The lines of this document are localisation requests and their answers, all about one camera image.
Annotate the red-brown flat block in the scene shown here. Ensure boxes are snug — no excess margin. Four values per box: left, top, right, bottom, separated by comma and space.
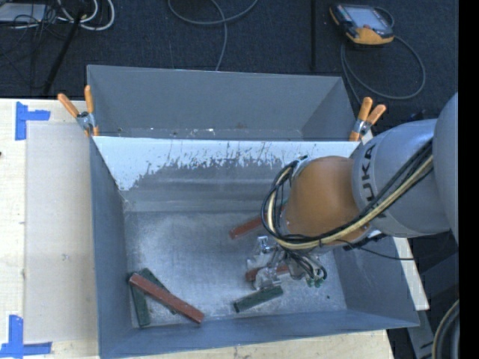
244, 263, 291, 283
228, 215, 267, 241
128, 272, 206, 325

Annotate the grey metal bin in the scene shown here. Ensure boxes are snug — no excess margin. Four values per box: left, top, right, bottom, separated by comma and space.
85, 64, 421, 359

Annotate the dark green flat block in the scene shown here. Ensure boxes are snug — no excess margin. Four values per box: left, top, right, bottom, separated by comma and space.
138, 267, 177, 316
129, 279, 152, 328
233, 286, 284, 313

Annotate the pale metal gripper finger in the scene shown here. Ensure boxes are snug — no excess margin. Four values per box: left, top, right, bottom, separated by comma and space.
245, 236, 272, 271
252, 267, 282, 291

